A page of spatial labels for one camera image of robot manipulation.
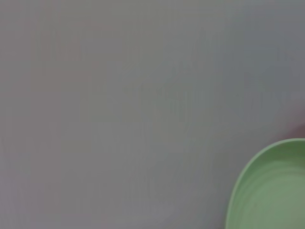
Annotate green round plate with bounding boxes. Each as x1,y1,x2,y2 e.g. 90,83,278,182
225,138,305,229

